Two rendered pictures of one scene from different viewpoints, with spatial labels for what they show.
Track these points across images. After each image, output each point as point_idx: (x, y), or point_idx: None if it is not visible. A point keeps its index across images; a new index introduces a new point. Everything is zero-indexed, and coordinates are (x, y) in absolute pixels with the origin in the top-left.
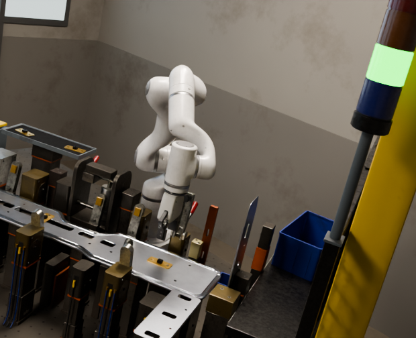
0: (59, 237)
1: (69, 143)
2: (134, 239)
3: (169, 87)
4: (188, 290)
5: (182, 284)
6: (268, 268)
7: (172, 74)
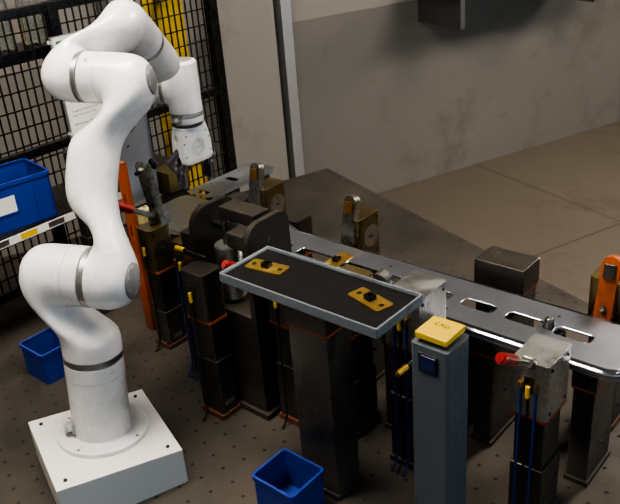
0: (320, 238)
1: (272, 285)
2: None
3: (155, 30)
4: (192, 197)
5: (193, 202)
6: (69, 209)
7: (144, 12)
